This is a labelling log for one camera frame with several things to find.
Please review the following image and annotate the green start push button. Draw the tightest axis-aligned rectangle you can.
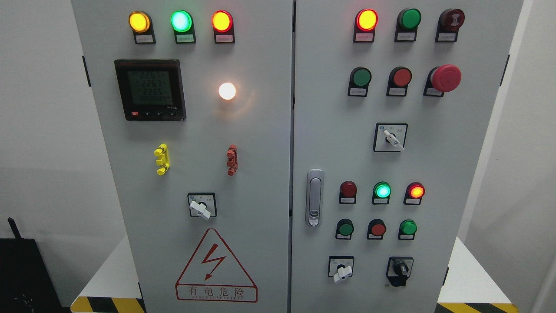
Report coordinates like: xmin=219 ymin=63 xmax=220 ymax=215
xmin=335 ymin=218 xmax=355 ymax=240

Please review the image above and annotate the green push button upper row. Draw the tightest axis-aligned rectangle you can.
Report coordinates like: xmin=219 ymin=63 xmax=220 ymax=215
xmin=347 ymin=66 xmax=372 ymax=97

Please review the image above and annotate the red lower push button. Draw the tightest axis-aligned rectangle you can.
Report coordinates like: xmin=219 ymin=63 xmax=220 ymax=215
xmin=367 ymin=219 xmax=387 ymax=240

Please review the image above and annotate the red push button upper row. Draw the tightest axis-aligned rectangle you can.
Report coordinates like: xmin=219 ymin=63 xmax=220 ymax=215
xmin=387 ymin=66 xmax=412 ymax=97

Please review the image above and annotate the green lower right push button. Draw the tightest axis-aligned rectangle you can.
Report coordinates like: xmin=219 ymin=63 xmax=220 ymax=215
xmin=397 ymin=219 xmax=417 ymax=240

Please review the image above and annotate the red mushroom emergency stop button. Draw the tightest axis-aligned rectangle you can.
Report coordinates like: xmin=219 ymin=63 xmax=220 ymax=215
xmin=423 ymin=64 xmax=461 ymax=97

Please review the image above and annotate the red terminal connector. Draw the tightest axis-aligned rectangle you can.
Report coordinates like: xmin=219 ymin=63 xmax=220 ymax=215
xmin=226 ymin=144 xmax=238 ymax=176

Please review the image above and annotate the dark red unlit indicator lamp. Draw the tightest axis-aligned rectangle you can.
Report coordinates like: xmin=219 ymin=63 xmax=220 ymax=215
xmin=339 ymin=181 xmax=357 ymax=204

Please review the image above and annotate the white glowing indicator lamp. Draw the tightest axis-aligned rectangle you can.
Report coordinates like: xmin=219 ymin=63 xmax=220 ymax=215
xmin=218 ymin=83 xmax=237 ymax=100

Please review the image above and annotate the grey left cabinet door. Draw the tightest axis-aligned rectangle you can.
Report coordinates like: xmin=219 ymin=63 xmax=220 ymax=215
xmin=72 ymin=0 xmax=293 ymax=313

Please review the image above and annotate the grey cabinet door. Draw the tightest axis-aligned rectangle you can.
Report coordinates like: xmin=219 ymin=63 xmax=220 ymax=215
xmin=72 ymin=0 xmax=293 ymax=313
xmin=291 ymin=0 xmax=523 ymax=313

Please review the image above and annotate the green lit lower indicator lamp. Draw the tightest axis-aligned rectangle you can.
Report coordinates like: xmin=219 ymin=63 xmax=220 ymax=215
xmin=371 ymin=181 xmax=391 ymax=205

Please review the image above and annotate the yellow terminal connector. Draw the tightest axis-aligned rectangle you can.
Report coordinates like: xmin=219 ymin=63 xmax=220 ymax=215
xmin=154 ymin=143 xmax=170 ymax=176

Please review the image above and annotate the grey right cabinet door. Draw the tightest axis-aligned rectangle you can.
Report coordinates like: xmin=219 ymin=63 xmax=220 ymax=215
xmin=291 ymin=0 xmax=523 ymax=313

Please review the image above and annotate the red electrical danger warning sticker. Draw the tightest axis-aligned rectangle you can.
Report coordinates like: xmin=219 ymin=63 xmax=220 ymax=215
xmin=175 ymin=228 xmax=258 ymax=303

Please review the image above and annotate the red lit lower indicator lamp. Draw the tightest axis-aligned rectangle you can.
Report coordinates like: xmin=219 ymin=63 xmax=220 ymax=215
xmin=403 ymin=182 xmax=425 ymax=205

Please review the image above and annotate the black digital power meter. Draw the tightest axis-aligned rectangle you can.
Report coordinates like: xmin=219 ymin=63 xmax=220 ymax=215
xmin=114 ymin=59 xmax=187 ymax=121

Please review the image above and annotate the red indicator lamp top left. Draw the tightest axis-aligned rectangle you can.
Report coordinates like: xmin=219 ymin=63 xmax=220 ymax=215
xmin=211 ymin=10 xmax=235 ymax=44

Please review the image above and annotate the red indicator lamp top right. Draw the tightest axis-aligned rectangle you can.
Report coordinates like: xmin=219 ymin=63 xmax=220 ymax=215
xmin=353 ymin=8 xmax=378 ymax=43

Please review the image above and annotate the green indicator lamp top left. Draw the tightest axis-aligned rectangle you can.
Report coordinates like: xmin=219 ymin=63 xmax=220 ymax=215
xmin=170 ymin=10 xmax=196 ymax=44

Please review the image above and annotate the green lamp top right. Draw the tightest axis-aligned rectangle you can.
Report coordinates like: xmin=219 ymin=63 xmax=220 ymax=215
xmin=394 ymin=8 xmax=422 ymax=42

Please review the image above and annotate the yellow indicator lamp top left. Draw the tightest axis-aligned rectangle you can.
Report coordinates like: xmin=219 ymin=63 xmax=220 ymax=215
xmin=128 ymin=11 xmax=156 ymax=44

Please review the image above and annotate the dark red buzzer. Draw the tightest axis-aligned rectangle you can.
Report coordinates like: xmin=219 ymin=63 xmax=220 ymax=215
xmin=435 ymin=8 xmax=465 ymax=42

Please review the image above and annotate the white platform with hazard stripes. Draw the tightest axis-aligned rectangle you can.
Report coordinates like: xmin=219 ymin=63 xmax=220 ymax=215
xmin=70 ymin=237 xmax=518 ymax=313

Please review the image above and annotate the black box with antenna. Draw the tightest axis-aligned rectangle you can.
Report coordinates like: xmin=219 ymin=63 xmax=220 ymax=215
xmin=0 ymin=217 xmax=63 ymax=313

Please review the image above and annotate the silver door lock handle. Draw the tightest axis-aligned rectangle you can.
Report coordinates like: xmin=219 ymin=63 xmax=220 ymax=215
xmin=306 ymin=169 xmax=324 ymax=226

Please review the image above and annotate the left door rotary switch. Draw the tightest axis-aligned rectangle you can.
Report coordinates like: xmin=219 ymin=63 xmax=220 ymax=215
xmin=187 ymin=192 xmax=217 ymax=220

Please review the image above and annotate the upper right rotary switch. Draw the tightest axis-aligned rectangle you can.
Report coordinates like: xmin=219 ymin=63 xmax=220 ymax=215
xmin=373 ymin=123 xmax=408 ymax=152

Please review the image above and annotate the lower white rotary switch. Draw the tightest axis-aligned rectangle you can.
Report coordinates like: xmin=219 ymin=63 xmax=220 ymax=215
xmin=328 ymin=256 xmax=355 ymax=284

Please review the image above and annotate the black knob selector switch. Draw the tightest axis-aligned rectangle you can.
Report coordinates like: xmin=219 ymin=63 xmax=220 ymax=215
xmin=387 ymin=257 xmax=414 ymax=287

